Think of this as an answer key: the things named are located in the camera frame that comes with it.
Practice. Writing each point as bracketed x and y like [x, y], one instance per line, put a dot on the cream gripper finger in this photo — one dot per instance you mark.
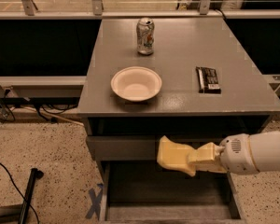
[206, 158]

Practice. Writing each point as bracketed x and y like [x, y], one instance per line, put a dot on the yellow sponge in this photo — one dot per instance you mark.
[174, 156]

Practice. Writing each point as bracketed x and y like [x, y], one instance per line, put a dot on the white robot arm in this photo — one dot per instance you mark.
[241, 154]

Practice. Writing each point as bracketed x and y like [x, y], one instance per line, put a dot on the grey wooden drawer cabinet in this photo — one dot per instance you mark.
[178, 111]

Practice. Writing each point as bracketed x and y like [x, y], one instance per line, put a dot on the open grey middle drawer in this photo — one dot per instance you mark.
[141, 192]

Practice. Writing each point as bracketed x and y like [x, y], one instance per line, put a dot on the grey top drawer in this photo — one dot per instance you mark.
[123, 147]

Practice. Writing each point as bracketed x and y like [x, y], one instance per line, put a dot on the white paper bowl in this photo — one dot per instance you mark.
[136, 83]

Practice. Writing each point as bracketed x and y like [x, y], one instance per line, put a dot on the silver soda can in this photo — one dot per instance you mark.
[145, 36]

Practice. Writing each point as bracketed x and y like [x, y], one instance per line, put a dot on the black metal stand leg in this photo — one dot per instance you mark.
[19, 212]

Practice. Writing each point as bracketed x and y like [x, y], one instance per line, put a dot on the grey metal frame rail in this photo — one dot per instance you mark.
[33, 87]

